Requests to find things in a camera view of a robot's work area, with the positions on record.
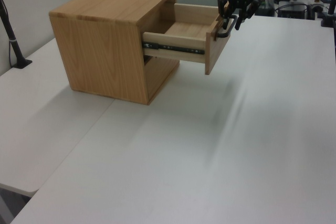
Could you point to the wooden drawer cabinet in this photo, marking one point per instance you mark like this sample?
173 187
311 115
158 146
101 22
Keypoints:
105 51

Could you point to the black device with green label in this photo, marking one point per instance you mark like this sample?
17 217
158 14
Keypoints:
265 5

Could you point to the black electronics box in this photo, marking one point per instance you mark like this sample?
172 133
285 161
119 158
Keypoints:
292 11

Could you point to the black drawer slide rail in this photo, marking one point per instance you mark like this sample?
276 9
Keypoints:
173 48

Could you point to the black camera stand pole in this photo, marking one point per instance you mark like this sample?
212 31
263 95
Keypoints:
11 37

